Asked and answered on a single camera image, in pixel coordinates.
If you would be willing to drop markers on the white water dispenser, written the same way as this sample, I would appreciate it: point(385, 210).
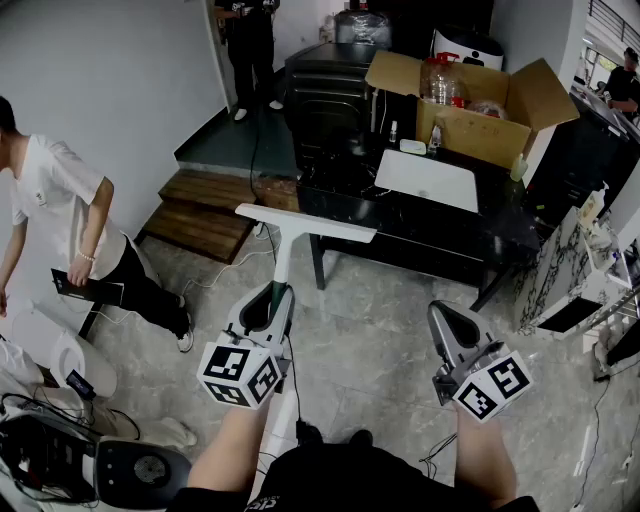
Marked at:
point(472, 47)

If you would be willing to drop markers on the white marble counter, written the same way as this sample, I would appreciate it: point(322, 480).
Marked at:
point(560, 270)

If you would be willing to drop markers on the wooden slat platform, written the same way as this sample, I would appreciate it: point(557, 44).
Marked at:
point(200, 215)

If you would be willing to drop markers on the pale green soap dish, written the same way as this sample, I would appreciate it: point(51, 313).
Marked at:
point(412, 146)

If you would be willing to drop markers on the pale green dispenser bottle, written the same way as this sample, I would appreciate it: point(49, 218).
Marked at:
point(519, 170)

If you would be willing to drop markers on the black washing machine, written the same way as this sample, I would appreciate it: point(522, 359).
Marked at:
point(325, 105)

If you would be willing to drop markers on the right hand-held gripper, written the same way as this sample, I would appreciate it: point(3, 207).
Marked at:
point(492, 385)

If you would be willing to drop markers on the black flat board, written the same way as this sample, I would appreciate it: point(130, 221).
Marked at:
point(100, 290)

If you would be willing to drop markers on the white pipe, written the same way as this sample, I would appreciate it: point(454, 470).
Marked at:
point(374, 110)

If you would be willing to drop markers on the brown cardboard box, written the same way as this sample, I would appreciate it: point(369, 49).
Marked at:
point(480, 132)

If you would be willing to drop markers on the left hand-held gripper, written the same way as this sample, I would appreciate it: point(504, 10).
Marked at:
point(235, 372)

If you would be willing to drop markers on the plastic-wrapped water jug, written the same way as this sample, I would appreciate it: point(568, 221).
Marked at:
point(361, 27)

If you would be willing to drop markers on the crumpled clear plastic jug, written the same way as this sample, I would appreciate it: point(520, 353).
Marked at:
point(487, 109)

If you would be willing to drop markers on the black marble table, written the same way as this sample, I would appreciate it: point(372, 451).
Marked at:
point(440, 235)

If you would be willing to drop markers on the person's left forearm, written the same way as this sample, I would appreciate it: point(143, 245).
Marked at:
point(230, 445)

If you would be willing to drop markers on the small clear spray bottle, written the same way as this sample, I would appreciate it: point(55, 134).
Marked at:
point(393, 132)

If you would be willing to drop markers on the person's black shoe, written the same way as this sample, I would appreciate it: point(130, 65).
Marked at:
point(361, 437)
point(307, 436)

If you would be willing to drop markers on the white sink basin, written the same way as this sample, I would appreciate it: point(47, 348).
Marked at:
point(425, 177)

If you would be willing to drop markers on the black phone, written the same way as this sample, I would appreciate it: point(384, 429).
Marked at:
point(80, 384)

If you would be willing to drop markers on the chrome faucet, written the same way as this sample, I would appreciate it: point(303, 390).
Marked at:
point(434, 140)

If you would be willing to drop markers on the clear plastic jug red cap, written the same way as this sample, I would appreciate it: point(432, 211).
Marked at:
point(441, 82)

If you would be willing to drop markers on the person's black clothing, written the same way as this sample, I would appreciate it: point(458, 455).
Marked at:
point(350, 480)

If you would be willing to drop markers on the white round bin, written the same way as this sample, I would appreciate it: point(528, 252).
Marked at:
point(35, 335)

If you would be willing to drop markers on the yellow pump soap bottle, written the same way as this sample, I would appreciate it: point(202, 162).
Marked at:
point(592, 205)

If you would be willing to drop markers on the person's right forearm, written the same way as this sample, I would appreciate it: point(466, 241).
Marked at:
point(482, 450)

